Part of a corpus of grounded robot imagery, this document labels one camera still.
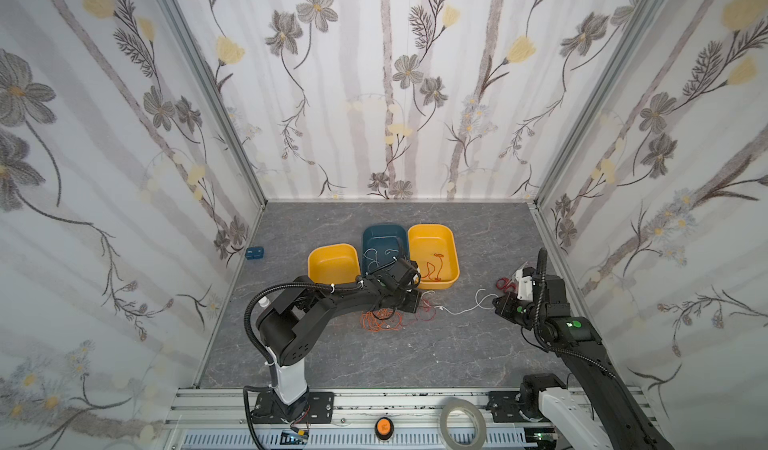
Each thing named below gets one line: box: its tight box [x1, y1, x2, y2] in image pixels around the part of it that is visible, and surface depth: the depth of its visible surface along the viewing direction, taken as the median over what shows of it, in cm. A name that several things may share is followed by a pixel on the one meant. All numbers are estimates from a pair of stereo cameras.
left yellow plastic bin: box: [308, 243, 361, 285], surface depth 102 cm
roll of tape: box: [439, 397, 487, 450], surface depth 69 cm
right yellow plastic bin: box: [407, 224, 460, 290], surface depth 103 cm
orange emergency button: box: [375, 416, 395, 441], surface depth 65 cm
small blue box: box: [245, 246, 265, 260], surface depth 106 cm
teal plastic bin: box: [362, 224, 409, 277], surface depth 106 cm
